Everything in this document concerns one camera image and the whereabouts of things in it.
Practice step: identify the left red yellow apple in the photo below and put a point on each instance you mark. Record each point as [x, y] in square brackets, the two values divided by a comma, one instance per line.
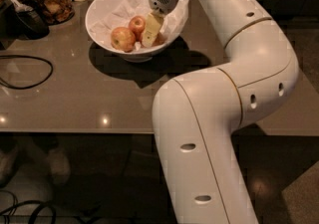
[123, 39]

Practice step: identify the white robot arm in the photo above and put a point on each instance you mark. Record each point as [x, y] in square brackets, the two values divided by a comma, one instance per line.
[195, 114]

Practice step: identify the white crumpled paper liner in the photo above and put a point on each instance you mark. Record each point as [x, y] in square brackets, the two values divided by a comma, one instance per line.
[126, 2]

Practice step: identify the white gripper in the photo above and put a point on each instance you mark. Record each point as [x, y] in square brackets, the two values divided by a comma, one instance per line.
[161, 0]

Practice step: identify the black scoop with clear handle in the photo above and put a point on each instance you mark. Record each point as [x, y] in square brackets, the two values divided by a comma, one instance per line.
[32, 25]

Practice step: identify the white ceramic bowl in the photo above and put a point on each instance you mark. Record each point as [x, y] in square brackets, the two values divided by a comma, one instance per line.
[99, 12]

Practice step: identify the white shoe under table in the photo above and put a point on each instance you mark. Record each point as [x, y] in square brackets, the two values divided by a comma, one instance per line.
[59, 166]

